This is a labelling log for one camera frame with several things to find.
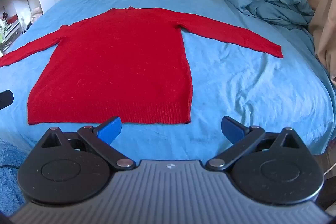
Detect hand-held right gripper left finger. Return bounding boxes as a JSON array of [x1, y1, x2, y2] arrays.
[[39, 116, 137, 171]]

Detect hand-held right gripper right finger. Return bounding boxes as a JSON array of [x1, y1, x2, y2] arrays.
[[205, 116, 309, 171]]

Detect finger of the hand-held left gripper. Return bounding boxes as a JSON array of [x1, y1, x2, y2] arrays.
[[0, 90, 14, 110]]

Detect red towel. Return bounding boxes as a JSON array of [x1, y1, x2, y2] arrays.
[[0, 6, 284, 126]]

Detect blue fluffy rug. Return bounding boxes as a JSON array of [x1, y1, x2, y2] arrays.
[[0, 138, 27, 215]]

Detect white shelf unit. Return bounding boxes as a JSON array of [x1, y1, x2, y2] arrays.
[[0, 0, 50, 56]]

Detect beige curtain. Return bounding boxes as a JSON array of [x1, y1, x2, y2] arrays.
[[268, 0, 336, 83]]

